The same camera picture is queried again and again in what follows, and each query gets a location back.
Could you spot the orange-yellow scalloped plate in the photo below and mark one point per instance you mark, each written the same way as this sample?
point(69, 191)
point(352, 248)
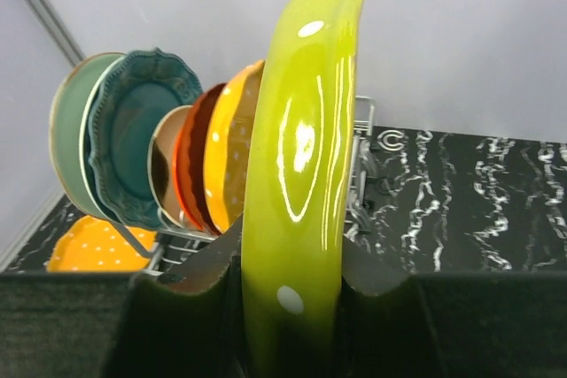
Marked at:
point(94, 245)

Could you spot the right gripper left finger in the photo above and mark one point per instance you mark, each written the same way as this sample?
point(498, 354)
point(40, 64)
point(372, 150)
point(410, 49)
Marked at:
point(177, 324)

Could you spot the light green flower plate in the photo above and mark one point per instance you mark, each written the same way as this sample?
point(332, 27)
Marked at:
point(68, 117)

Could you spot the dark red scalloped plate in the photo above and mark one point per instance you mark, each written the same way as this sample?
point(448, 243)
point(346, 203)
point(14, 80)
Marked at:
point(197, 122)

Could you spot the metal wire dish rack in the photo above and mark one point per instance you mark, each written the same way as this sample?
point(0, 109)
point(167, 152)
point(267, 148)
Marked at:
point(362, 167)

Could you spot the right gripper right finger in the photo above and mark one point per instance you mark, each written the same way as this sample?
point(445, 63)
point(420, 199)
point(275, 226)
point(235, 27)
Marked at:
point(441, 324)

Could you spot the yellow scalloped plate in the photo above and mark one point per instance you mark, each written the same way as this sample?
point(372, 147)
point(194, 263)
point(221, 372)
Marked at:
point(228, 144)

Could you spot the red-orange scalloped plate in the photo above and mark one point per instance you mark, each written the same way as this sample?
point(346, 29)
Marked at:
point(182, 183)

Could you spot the white plate teal rim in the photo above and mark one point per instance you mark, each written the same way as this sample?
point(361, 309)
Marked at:
point(86, 165)

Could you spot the green scalloped plate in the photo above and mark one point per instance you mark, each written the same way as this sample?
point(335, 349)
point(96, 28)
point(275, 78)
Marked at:
point(299, 161)

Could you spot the cream plate with dark patch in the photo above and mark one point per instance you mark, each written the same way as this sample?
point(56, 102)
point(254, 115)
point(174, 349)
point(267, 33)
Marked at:
point(160, 167)

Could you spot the dark teal plate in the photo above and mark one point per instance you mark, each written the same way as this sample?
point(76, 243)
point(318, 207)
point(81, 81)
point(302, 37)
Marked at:
point(132, 99)

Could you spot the left aluminium frame post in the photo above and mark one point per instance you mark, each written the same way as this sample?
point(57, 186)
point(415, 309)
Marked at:
point(56, 28)

